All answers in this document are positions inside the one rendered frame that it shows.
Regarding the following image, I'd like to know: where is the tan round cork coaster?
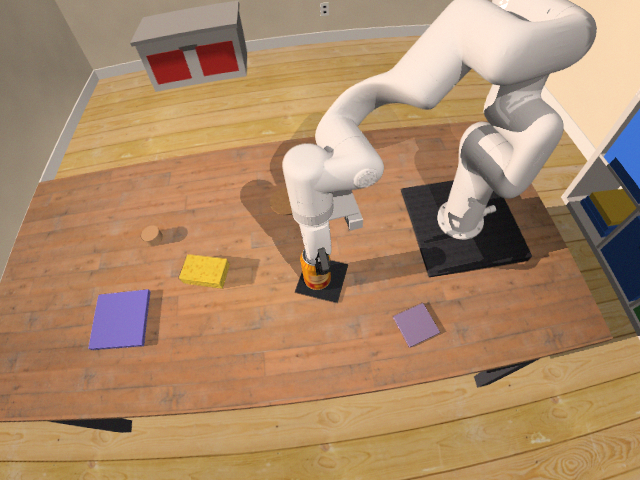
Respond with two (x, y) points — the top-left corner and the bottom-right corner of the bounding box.
(270, 188), (292, 215)

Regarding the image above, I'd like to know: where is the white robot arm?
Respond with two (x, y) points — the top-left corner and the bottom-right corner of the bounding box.
(283, 0), (597, 240)

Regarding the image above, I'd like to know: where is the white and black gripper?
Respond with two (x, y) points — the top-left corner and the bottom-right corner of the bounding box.
(294, 218), (332, 275)

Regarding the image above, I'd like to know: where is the yellow sponge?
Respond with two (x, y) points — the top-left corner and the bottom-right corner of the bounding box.
(179, 254), (230, 289)

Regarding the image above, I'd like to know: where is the orange and yellow striped drink can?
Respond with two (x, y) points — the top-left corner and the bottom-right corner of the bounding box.
(300, 249), (331, 290)

